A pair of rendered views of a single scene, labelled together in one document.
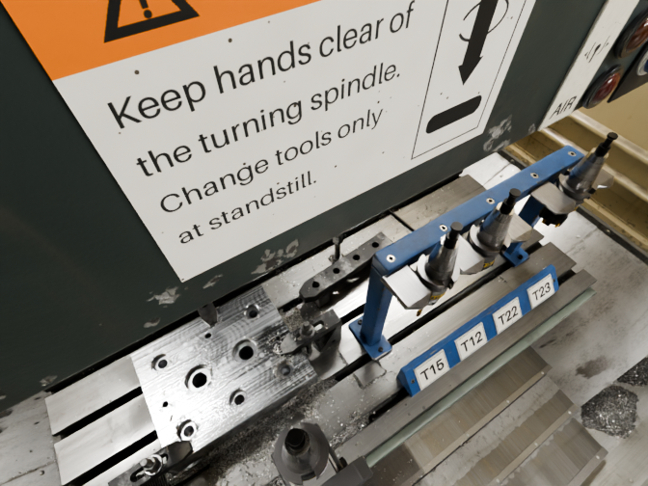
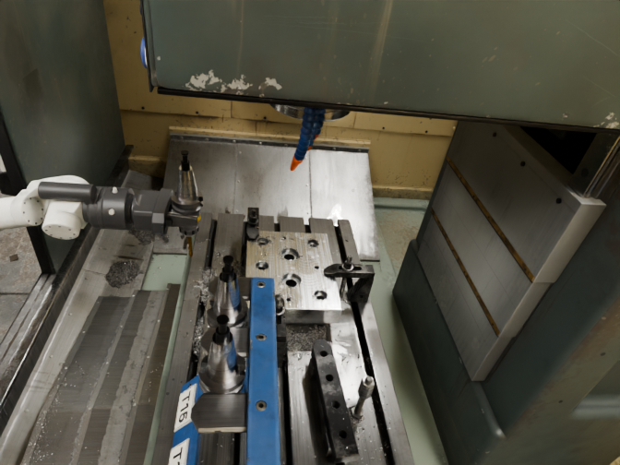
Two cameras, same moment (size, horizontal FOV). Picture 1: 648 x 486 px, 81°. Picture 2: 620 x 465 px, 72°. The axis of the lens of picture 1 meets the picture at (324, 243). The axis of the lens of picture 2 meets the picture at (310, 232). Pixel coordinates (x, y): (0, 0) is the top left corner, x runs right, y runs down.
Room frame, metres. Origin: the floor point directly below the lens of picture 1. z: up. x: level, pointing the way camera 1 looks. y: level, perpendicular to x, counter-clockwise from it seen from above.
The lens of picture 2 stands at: (0.56, -0.55, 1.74)
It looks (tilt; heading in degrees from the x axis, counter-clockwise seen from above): 37 degrees down; 111
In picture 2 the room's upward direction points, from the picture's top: 9 degrees clockwise
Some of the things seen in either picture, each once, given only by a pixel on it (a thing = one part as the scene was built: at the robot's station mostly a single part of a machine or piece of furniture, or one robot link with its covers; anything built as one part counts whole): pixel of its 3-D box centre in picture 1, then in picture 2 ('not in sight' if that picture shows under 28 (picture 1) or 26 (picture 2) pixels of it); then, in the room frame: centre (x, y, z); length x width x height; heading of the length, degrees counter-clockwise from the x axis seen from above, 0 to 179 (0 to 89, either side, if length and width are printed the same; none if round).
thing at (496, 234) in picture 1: (498, 223); (222, 353); (0.36, -0.27, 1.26); 0.04 x 0.04 x 0.07
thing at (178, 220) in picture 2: (329, 446); (182, 221); (0.07, 0.00, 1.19); 0.06 x 0.02 x 0.03; 31
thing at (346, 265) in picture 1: (346, 271); (329, 399); (0.47, -0.05, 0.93); 0.26 x 0.05 x 0.06; 126
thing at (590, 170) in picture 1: (588, 167); not in sight; (0.47, -0.46, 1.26); 0.04 x 0.04 x 0.07
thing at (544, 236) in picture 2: not in sight; (477, 236); (0.63, 0.38, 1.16); 0.48 x 0.05 x 0.51; 121
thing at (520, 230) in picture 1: (510, 226); (219, 411); (0.39, -0.31, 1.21); 0.07 x 0.05 x 0.01; 31
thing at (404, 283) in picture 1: (409, 288); (229, 288); (0.27, -0.13, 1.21); 0.07 x 0.05 x 0.01; 31
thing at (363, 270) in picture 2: (203, 303); (347, 277); (0.38, 0.26, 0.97); 0.13 x 0.03 x 0.15; 31
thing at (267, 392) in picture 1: (225, 368); (290, 273); (0.24, 0.20, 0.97); 0.29 x 0.23 x 0.05; 121
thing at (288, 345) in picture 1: (310, 337); (276, 323); (0.29, 0.03, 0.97); 0.13 x 0.03 x 0.15; 121
